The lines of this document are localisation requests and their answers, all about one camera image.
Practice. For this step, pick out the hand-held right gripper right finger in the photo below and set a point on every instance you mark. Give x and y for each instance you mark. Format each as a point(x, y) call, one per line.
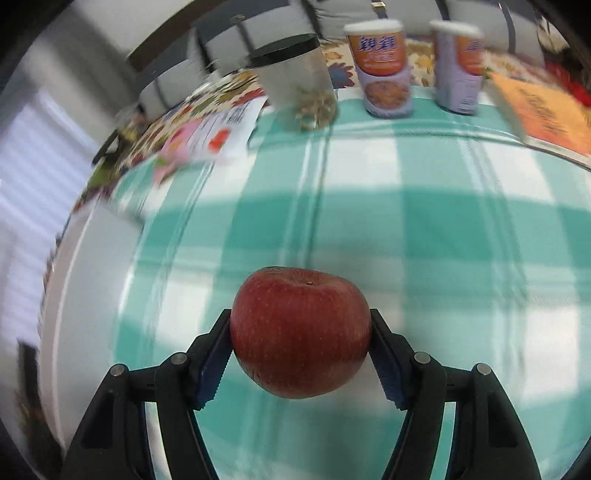
point(387, 364)

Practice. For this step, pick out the white packet with red print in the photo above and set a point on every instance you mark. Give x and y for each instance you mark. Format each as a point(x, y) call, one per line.
point(226, 129)

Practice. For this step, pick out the clear jar with black lid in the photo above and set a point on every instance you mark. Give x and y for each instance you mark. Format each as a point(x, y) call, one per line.
point(295, 78)

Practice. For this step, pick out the purple can with orange label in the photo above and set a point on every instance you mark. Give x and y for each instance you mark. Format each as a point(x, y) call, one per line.
point(381, 69)
point(459, 69)

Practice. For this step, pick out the orange book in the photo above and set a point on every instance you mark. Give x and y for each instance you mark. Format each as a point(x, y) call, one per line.
point(545, 115)

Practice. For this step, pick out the red and black bag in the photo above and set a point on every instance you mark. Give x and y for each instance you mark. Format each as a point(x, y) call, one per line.
point(572, 78)

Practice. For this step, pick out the teal checked tablecloth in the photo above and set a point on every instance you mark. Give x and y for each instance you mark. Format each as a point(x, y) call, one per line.
point(392, 221)

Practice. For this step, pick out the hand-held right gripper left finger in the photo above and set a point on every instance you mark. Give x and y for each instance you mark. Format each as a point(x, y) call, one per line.
point(214, 364)

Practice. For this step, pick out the pink snack packet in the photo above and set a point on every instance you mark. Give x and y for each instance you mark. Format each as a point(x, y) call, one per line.
point(175, 152)

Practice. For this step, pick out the red apple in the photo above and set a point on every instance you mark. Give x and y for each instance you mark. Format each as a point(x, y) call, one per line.
point(300, 332)

